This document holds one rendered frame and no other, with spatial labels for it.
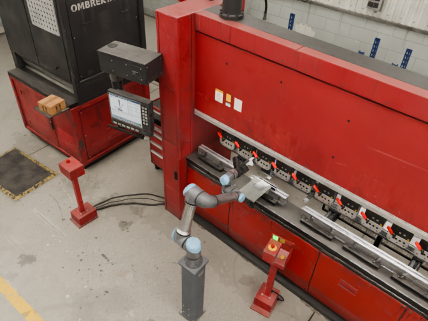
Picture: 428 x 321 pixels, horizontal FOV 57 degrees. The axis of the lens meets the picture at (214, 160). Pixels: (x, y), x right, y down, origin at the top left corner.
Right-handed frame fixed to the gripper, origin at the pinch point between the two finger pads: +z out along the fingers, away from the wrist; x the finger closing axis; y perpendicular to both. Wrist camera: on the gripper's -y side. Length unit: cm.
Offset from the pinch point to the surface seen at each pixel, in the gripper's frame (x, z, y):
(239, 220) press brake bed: -63, 1, 50
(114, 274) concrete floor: -145, -102, 28
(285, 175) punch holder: 14.7, 11.5, 27.4
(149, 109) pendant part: -36, -33, -82
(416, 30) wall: -8, 422, -7
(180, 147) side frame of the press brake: -68, -7, -42
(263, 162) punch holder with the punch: 0.6, 11.5, 9.8
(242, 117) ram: 9.0, 12.0, -32.3
